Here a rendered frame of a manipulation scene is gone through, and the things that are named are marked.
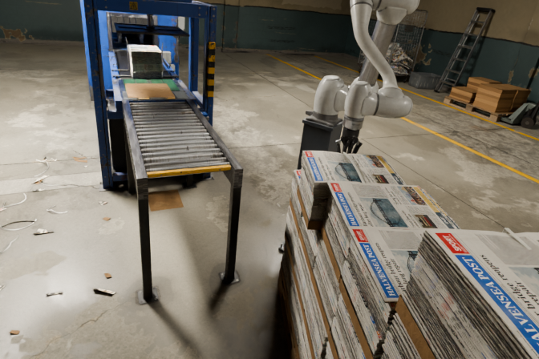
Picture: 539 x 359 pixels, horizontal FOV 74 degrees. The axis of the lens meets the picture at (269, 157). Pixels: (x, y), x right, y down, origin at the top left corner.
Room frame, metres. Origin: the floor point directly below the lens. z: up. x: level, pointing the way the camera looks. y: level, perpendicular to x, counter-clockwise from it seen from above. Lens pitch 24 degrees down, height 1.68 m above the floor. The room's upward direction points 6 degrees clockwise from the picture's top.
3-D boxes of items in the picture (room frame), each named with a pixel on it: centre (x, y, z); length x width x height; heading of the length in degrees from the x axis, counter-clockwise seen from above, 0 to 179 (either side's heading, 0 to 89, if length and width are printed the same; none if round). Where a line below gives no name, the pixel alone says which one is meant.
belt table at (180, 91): (3.15, 1.12, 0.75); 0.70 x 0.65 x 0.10; 26
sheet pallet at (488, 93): (7.04, -4.09, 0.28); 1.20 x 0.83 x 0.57; 26
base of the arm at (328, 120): (2.15, -0.30, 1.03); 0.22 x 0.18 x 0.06; 60
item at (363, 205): (1.07, -0.42, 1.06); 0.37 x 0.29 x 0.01; 97
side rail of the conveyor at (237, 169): (2.34, 0.45, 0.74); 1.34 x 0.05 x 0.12; 26
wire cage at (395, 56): (9.46, -2.67, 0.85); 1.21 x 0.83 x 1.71; 26
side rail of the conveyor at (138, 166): (2.12, 0.90, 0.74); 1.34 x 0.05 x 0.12; 26
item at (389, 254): (0.79, -0.46, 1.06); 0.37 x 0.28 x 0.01; 99
